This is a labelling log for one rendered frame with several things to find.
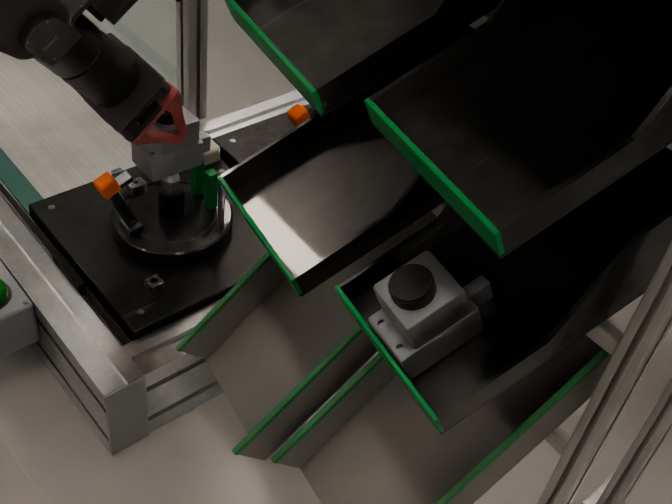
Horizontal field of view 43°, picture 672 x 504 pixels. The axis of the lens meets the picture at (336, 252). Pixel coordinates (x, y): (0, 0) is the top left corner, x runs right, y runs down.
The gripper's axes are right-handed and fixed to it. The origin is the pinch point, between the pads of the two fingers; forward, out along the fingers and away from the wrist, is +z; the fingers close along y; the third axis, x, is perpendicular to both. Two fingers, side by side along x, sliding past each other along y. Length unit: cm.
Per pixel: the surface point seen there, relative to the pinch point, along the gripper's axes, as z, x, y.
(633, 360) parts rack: -7, -10, -52
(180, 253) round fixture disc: 8.8, 9.9, -5.7
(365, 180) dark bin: -8.1, -7.9, -27.8
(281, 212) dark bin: -9.5, -1.6, -24.7
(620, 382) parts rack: -5, -9, -52
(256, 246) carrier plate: 15.9, 4.1, -7.8
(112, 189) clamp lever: 0.0, 8.9, -0.3
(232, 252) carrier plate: 14.0, 6.4, -7.1
